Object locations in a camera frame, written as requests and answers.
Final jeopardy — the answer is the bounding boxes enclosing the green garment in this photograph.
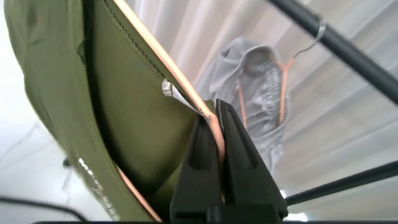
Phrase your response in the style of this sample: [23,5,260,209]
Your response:
[3,0,218,222]

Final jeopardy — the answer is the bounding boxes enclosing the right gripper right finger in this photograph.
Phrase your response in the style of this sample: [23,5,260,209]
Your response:
[215,98,289,222]

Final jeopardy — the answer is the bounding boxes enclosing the black cable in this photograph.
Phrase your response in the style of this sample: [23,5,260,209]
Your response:
[0,195,88,222]

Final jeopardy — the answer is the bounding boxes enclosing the pink clothes hanger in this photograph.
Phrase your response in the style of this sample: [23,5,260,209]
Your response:
[235,19,327,129]
[111,0,226,222]

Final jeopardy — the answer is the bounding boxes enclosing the pale grey shorts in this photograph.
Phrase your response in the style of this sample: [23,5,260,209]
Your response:
[193,36,292,179]

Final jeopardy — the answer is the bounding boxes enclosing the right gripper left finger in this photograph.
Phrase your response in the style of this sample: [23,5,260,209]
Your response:
[169,114,225,222]

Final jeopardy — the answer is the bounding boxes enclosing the black clothes rack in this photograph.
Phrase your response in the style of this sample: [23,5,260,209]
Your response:
[266,0,398,207]

